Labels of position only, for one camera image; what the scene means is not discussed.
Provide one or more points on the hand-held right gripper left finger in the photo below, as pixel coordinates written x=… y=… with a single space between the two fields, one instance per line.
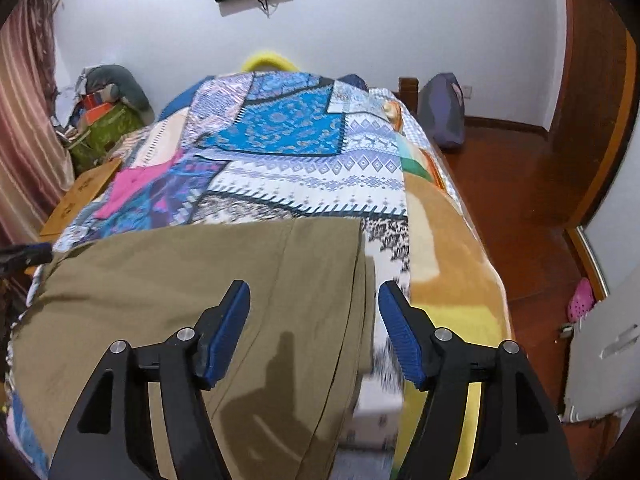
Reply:
x=231 y=329

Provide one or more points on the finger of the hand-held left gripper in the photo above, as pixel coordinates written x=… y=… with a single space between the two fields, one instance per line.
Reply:
x=30 y=254

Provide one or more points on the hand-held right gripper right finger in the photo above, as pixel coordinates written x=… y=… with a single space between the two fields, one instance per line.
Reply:
x=400 y=332

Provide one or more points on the olive khaki pants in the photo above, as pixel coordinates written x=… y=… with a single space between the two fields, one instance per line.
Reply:
x=200 y=320

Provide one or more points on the cardboard box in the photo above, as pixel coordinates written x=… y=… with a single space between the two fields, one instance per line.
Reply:
x=80 y=195

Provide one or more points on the orange yellow fleece blanket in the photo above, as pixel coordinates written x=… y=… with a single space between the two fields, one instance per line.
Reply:
x=450 y=270

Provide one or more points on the striped pink curtain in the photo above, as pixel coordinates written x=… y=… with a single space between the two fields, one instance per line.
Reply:
x=25 y=110

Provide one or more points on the pile of clothes and bags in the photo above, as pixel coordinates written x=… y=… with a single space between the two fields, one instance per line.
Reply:
x=105 y=115

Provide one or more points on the patchwork patterned bed sheet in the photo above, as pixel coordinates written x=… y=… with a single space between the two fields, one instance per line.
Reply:
x=280 y=160

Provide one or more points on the pink slipper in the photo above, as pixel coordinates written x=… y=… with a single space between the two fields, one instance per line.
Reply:
x=580 y=301

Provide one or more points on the grey purple bag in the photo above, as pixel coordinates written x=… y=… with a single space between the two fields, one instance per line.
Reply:
x=442 y=110

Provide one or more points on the yellow pillow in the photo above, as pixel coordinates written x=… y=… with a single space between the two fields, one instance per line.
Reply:
x=270 y=61

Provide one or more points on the wooden door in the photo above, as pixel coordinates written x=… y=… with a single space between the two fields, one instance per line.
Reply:
x=590 y=90

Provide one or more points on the wooden bed post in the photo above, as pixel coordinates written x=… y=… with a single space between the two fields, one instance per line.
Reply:
x=407 y=91

